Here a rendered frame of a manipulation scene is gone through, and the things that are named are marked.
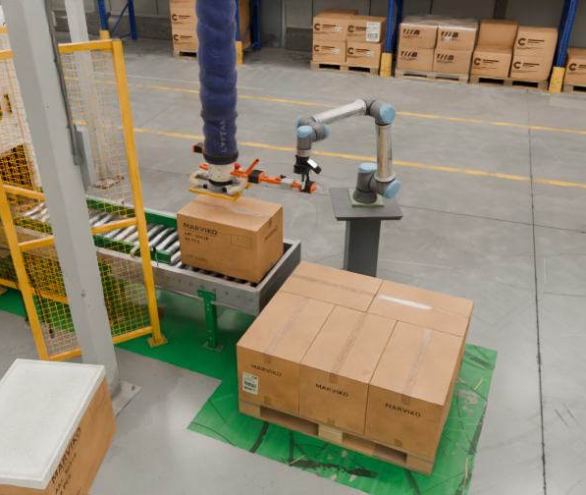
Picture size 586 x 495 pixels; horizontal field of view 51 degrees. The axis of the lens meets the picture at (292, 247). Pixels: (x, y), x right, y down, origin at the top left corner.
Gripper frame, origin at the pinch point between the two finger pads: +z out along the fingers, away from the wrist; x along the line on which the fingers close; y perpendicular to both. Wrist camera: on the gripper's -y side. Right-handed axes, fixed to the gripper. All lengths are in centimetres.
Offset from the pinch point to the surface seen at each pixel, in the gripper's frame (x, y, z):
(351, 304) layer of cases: 18, -40, 68
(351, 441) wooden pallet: 77, -63, 120
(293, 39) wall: -800, 349, 98
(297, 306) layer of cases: 34, -10, 68
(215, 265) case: 21, 56, 62
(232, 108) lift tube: 5, 48, -44
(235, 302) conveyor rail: 36, 34, 75
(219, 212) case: 9, 58, 27
